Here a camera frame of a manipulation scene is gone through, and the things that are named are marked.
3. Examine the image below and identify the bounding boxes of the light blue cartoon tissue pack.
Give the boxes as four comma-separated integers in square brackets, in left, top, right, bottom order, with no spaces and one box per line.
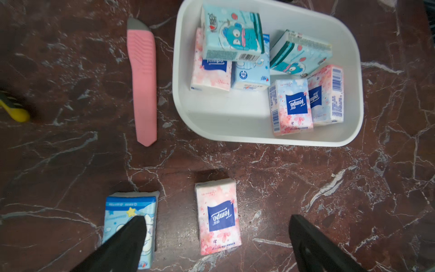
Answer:
[103,191,160,270]

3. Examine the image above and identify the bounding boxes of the blue white tissue pack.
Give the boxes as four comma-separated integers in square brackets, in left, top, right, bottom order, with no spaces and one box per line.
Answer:
[231,34,270,91]

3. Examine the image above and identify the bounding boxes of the pink tempo tissue pack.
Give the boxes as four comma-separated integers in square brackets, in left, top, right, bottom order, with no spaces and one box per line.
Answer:
[195,179,242,256]
[190,28,232,91]
[268,79,314,136]

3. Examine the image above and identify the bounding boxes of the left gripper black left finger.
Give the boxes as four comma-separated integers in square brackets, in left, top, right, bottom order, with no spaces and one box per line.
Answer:
[72,216,147,272]

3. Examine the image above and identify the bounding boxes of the white plastic storage box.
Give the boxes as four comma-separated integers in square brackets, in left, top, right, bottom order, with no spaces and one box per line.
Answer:
[172,1,364,147]

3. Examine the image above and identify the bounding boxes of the pink utility knife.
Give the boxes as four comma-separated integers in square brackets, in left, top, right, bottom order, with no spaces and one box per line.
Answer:
[127,18,157,147]

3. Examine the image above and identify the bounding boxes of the yellow handled pliers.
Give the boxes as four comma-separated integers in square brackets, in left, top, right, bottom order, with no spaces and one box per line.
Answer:
[1,90,31,122]

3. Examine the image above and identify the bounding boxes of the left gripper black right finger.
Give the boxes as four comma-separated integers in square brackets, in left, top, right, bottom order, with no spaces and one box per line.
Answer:
[289,215,366,272]

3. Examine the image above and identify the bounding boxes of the teal cartoon tissue pack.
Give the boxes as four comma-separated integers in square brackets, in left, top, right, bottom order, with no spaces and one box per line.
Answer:
[201,4,265,62]

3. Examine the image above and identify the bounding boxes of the teal green tissue pack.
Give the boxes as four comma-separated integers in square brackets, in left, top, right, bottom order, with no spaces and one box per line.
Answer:
[270,29,333,78]

